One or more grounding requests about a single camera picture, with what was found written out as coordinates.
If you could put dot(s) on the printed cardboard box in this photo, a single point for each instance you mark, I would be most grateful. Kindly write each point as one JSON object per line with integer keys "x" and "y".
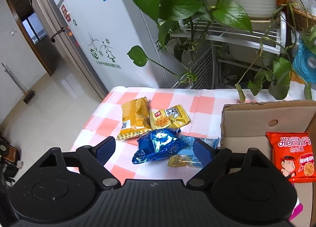
{"x": 246, "y": 123}

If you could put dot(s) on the red snack packet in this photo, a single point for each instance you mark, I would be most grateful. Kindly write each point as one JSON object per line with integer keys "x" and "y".
{"x": 291, "y": 153}

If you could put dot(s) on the wicker basket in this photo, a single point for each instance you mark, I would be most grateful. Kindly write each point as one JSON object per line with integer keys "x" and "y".
{"x": 303, "y": 19}

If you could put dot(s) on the silver fridge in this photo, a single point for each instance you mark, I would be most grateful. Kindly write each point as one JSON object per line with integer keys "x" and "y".
{"x": 49, "y": 32}

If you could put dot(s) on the white slatted cabinet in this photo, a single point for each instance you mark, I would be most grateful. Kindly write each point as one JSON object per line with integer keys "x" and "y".
{"x": 203, "y": 69}

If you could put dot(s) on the blue ribbon roll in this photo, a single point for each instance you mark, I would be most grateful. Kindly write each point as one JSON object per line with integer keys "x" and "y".
{"x": 303, "y": 61}

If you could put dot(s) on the white fridge with tree print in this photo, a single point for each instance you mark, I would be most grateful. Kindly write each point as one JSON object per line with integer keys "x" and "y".
{"x": 123, "y": 44}

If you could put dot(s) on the green pothos plant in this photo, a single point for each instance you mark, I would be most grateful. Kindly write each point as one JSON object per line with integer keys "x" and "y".
{"x": 177, "y": 7}

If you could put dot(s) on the small yellow waffle packet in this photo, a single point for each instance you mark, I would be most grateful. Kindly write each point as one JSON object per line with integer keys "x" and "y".
{"x": 172, "y": 118}

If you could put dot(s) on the magenta wrapper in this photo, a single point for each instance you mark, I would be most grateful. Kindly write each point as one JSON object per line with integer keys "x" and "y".
{"x": 296, "y": 208}

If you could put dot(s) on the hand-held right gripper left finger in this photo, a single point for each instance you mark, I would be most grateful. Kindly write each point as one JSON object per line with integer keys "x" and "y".
{"x": 106, "y": 149}

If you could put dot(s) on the white plant rack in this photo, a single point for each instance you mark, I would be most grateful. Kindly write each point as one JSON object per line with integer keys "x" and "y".
{"x": 246, "y": 37}

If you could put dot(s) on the light blue snack packet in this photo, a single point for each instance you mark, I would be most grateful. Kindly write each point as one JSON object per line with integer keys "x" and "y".
{"x": 185, "y": 159}

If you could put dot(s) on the orange white checkered tablecloth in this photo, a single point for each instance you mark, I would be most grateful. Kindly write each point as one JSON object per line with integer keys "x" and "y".
{"x": 158, "y": 98}

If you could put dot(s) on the shiny blue snack packet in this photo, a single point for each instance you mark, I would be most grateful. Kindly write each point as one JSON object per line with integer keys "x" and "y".
{"x": 158, "y": 145}

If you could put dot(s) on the red fridge sticker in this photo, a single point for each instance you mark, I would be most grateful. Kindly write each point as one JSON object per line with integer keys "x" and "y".
{"x": 65, "y": 13}

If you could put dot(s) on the long orange-yellow snack packet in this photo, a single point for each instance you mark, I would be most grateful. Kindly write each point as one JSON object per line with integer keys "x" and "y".
{"x": 133, "y": 116}

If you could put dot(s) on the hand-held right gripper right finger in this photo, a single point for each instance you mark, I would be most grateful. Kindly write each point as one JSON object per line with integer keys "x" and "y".
{"x": 203, "y": 151}

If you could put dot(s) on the brown door frame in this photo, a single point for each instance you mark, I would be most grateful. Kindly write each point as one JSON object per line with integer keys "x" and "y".
{"x": 14, "y": 19}

